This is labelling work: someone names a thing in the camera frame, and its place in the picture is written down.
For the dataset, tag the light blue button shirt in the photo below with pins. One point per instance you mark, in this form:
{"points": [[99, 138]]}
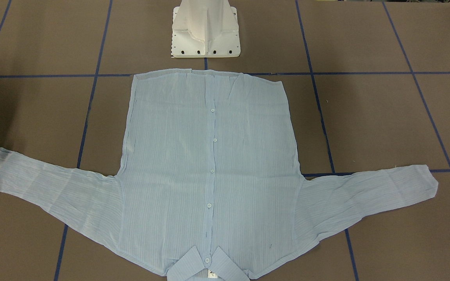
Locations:
{"points": [[210, 180]]}

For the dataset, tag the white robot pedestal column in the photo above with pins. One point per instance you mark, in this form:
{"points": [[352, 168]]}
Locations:
{"points": [[205, 29]]}

